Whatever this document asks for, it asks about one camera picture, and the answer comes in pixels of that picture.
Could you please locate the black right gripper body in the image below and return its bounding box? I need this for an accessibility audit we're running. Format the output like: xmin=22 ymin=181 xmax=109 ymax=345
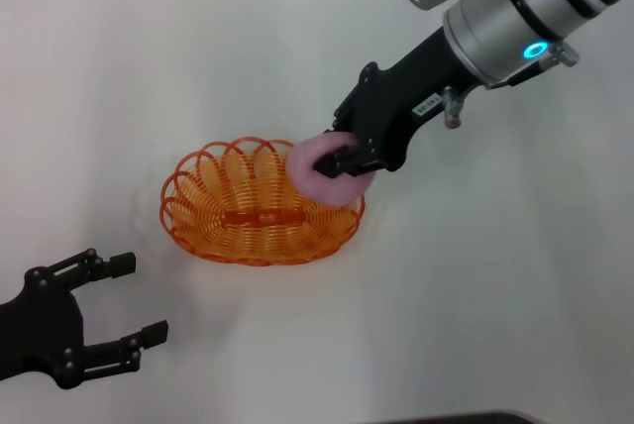
xmin=332 ymin=25 xmax=480 ymax=173

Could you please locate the dark curved robot base edge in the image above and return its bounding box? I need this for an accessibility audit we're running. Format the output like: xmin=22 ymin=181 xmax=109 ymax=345
xmin=383 ymin=411 xmax=539 ymax=424

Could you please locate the pink plush peach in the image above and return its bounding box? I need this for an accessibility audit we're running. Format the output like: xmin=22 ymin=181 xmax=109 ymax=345
xmin=285 ymin=130 xmax=375 ymax=207

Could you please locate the orange plastic woven basket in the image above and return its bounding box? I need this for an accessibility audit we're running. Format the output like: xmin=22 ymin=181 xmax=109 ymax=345
xmin=158 ymin=136 xmax=367 ymax=266

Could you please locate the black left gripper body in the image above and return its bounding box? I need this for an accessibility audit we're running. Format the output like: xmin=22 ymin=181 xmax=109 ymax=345
xmin=0 ymin=267 xmax=86 ymax=390

